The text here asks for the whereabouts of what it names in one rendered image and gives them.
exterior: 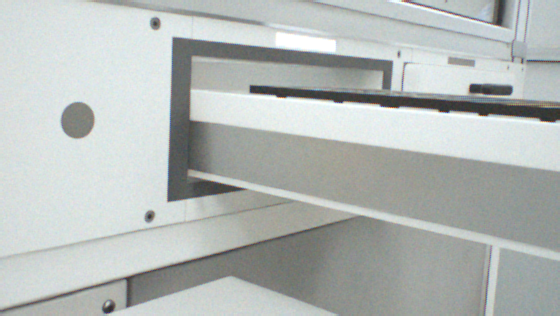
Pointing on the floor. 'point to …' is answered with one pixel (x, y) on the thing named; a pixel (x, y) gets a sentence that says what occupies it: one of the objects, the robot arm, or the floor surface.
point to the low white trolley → (224, 302)
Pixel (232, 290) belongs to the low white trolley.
